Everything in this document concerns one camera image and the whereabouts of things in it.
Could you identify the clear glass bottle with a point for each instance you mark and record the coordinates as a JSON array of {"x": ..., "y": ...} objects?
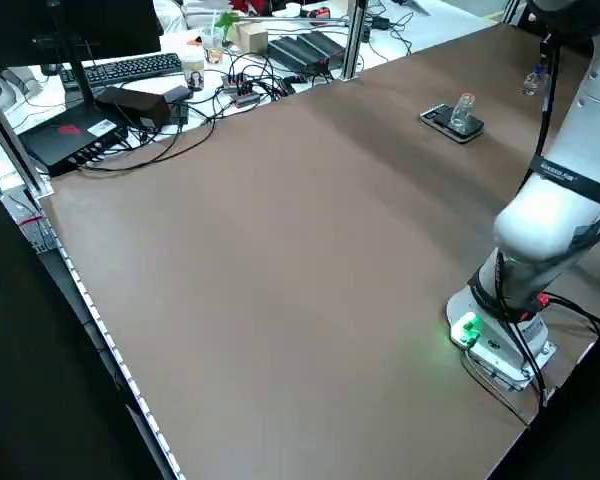
[{"x": 461, "y": 117}]

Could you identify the black power brick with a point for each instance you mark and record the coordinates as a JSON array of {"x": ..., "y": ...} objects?
[{"x": 380, "y": 22}]

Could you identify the clear plastic cup with straw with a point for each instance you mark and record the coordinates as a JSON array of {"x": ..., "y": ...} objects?
[{"x": 213, "y": 50}]

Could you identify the black power adaptor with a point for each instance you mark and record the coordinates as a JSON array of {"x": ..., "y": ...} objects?
[{"x": 177, "y": 107}]

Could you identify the black box red logo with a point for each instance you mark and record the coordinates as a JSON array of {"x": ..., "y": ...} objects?
[{"x": 65, "y": 142}]

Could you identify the dark brown box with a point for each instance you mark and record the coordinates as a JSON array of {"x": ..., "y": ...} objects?
[{"x": 135, "y": 105}]

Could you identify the grey usb hub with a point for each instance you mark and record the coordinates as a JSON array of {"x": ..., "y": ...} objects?
[{"x": 245, "y": 97}]

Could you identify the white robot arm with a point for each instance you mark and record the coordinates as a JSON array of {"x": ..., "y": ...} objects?
[{"x": 545, "y": 220}]

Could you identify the black computer monitor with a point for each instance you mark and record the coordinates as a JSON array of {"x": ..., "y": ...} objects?
[{"x": 105, "y": 25}]

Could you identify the silver electronic balance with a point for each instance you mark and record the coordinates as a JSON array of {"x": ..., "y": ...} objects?
[{"x": 440, "y": 120}]

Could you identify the black keyboard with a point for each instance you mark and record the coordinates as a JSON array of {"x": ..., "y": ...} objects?
[{"x": 130, "y": 67}]

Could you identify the cardboard box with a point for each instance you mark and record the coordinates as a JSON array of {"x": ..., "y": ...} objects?
[{"x": 252, "y": 39}]

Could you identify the clear dropper bottle blue cap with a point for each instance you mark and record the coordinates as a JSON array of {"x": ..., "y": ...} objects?
[{"x": 530, "y": 86}]

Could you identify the aluminium frame post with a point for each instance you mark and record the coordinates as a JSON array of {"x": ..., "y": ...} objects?
[
  {"x": 352, "y": 45},
  {"x": 10, "y": 145}
]

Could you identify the red object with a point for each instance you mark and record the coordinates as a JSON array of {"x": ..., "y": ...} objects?
[{"x": 245, "y": 5}]

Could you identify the labelled drink bottle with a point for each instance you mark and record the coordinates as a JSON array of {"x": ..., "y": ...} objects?
[{"x": 194, "y": 70}]

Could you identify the small green plant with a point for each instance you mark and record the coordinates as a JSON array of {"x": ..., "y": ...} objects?
[{"x": 226, "y": 21}]

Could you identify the white table edge rail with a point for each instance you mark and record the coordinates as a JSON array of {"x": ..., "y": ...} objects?
[{"x": 105, "y": 340}]

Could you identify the black finned box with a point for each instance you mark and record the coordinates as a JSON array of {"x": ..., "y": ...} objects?
[
  {"x": 290, "y": 52},
  {"x": 325, "y": 45}
]

